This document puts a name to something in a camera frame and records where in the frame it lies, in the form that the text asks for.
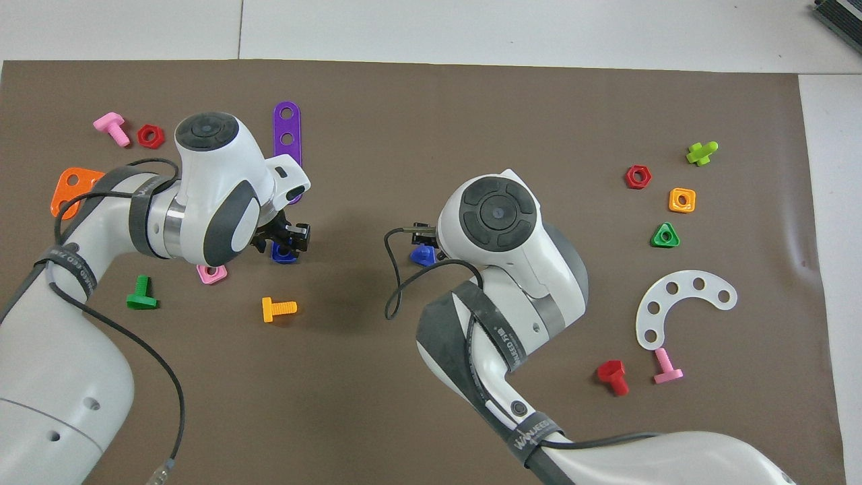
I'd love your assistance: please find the lime green cross-head screw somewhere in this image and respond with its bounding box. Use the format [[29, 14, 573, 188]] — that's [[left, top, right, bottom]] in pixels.
[[686, 141, 719, 167]]

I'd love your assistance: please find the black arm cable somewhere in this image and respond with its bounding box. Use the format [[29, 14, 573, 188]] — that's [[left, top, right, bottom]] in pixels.
[[47, 158, 187, 485], [384, 226, 664, 465]]

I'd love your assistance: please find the white curved perforated plate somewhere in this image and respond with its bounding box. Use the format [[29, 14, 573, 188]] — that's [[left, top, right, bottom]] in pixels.
[[635, 270, 739, 351]]

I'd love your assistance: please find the pink plastic screw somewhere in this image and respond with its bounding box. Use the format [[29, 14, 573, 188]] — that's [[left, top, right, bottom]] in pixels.
[[653, 348, 684, 385], [92, 112, 131, 148]]

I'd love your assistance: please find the brown table mat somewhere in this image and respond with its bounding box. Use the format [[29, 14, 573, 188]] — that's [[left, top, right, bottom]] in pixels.
[[0, 59, 848, 485]]

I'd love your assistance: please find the purple long perforated strip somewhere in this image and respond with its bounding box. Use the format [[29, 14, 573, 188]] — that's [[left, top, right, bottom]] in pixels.
[[273, 101, 304, 205]]

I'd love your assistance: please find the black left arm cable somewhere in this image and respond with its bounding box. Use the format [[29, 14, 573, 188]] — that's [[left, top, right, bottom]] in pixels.
[[47, 158, 187, 485]]

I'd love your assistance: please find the grey ribbed device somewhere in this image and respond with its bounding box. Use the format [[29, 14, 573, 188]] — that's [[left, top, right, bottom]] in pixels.
[[811, 0, 862, 56]]

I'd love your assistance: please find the orange heart-shaped plate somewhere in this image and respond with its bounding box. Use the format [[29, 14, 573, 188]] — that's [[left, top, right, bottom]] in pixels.
[[51, 168, 107, 220]]

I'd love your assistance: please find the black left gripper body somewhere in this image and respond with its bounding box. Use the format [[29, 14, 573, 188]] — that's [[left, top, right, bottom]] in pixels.
[[259, 209, 294, 238]]

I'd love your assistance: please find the green plastic screw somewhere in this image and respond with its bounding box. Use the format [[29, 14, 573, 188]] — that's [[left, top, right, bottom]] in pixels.
[[126, 275, 159, 311]]

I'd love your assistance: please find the orange plastic screw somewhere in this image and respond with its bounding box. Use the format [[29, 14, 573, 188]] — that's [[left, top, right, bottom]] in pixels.
[[261, 297, 298, 323]]

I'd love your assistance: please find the red plastic screw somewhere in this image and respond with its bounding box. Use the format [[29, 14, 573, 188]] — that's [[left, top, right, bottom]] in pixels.
[[597, 360, 630, 397]]

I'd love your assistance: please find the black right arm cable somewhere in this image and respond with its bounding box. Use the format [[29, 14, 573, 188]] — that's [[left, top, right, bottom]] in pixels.
[[384, 226, 664, 465]]

